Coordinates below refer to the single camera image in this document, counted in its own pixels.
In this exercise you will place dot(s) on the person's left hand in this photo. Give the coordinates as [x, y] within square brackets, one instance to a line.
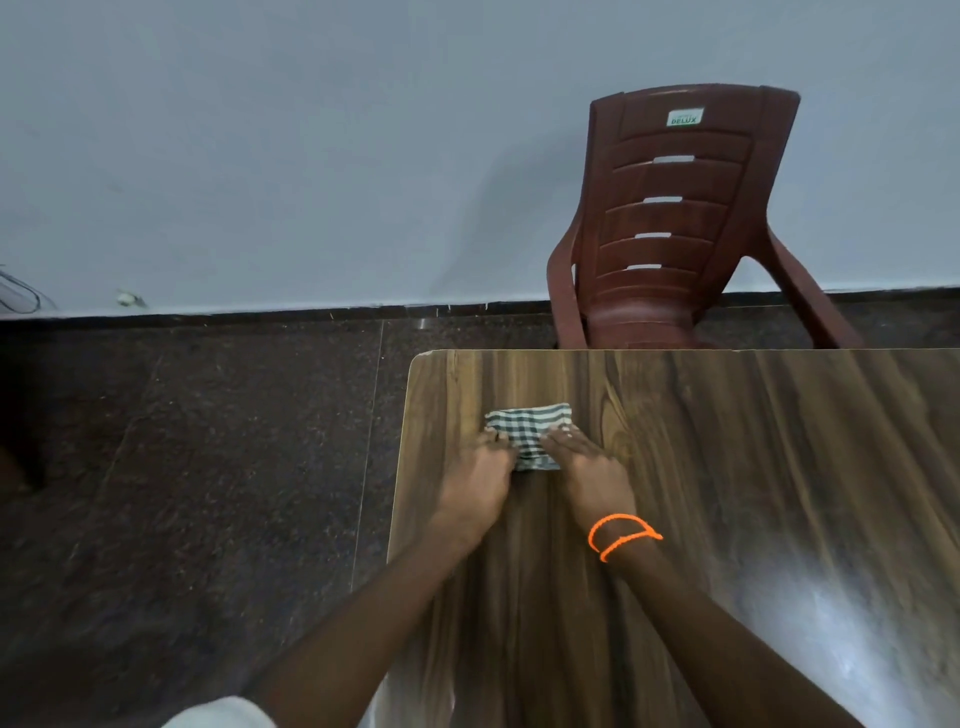
[472, 487]

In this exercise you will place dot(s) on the person's right hand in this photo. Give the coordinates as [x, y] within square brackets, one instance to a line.
[592, 480]

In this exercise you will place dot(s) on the person's left fingers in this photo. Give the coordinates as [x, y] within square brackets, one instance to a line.
[495, 444]

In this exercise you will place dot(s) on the person's right fingers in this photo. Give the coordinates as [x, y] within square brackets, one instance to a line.
[564, 441]

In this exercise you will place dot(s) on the green checked cloth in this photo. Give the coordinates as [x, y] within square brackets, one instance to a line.
[529, 431]

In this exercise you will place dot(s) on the person's right forearm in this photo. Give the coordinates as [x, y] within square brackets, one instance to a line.
[720, 645]

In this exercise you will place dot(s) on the person's left forearm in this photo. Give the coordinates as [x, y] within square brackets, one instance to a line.
[360, 630]

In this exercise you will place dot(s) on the orange thread wristband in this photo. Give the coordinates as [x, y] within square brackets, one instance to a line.
[622, 534]

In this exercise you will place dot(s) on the brown plastic chair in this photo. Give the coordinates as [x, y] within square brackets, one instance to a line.
[675, 225]

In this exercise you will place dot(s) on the white sleeve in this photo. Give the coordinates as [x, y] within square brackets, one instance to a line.
[221, 714]

